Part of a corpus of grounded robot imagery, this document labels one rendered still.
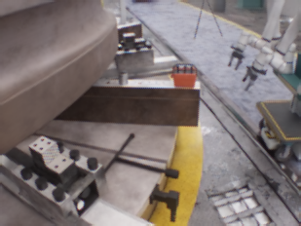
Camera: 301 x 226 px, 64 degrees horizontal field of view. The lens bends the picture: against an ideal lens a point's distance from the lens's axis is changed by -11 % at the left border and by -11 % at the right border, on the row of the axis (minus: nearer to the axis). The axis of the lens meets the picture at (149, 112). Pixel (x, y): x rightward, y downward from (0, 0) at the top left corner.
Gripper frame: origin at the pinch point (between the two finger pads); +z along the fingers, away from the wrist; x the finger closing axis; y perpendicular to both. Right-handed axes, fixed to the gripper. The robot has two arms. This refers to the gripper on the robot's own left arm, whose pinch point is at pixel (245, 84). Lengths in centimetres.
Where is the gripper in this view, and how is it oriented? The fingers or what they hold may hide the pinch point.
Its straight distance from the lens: 211.9
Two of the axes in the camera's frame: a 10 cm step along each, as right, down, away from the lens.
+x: -1.5, 6.2, -7.7
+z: -3.4, 7.0, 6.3
